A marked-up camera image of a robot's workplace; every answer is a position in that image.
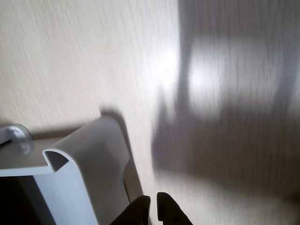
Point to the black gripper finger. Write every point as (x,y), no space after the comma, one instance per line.
(171,211)
(137,213)

